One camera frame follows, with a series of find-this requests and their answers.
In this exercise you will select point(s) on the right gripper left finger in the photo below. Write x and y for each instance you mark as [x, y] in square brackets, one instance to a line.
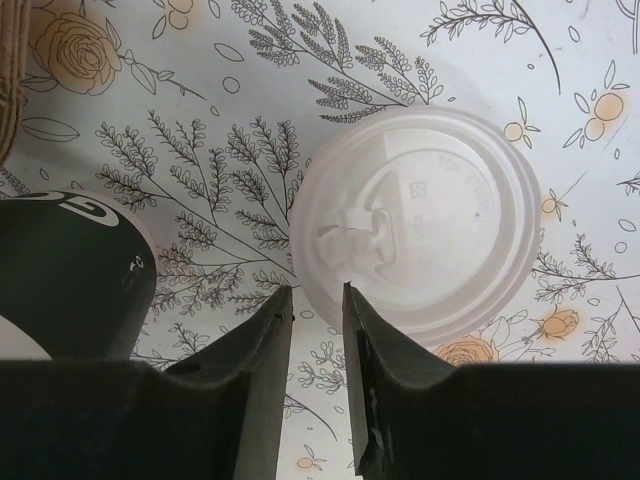
[215, 415]

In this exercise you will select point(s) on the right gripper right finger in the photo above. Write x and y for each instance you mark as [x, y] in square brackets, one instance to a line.
[415, 416]

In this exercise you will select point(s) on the stack of paper cups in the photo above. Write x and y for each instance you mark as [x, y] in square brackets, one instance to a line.
[78, 274]

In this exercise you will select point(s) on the floral table mat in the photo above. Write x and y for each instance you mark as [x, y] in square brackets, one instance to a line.
[203, 117]

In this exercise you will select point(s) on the cardboard cup carrier stack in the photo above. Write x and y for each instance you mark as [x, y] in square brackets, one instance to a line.
[15, 20]

